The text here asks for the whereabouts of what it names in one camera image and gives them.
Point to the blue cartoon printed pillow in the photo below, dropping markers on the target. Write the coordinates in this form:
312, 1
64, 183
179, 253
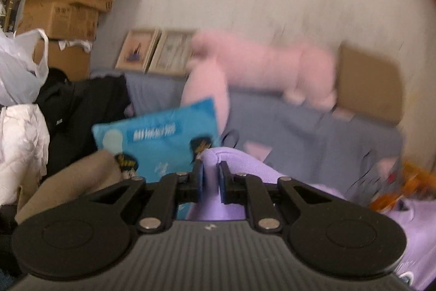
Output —
160, 141

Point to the grey script printed pillow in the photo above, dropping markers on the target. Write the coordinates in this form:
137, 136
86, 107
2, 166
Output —
306, 141

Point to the black garment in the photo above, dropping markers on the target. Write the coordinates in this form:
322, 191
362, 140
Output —
85, 107

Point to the beige garment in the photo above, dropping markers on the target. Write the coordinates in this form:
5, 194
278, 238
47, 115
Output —
68, 182

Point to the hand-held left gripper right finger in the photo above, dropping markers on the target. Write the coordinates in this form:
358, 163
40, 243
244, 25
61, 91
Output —
223, 182

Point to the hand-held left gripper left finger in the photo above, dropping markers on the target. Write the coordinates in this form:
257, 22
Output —
201, 180

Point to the white plastic bag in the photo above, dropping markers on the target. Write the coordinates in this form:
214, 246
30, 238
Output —
17, 69

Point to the white puffy jacket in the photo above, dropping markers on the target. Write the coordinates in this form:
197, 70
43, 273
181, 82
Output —
20, 147

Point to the colourful snack packet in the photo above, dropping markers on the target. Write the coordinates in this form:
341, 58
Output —
405, 175

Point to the pink plush toy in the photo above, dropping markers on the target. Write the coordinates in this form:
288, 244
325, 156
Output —
259, 62

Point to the pale picture frame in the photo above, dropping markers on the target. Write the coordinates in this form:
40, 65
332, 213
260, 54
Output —
172, 52

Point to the picture frame with blue figure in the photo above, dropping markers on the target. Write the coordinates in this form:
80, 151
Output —
136, 50

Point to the purple sweater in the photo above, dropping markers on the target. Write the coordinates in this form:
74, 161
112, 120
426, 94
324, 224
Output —
238, 164

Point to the brown cardboard panel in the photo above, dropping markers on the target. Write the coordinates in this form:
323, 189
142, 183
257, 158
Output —
371, 83

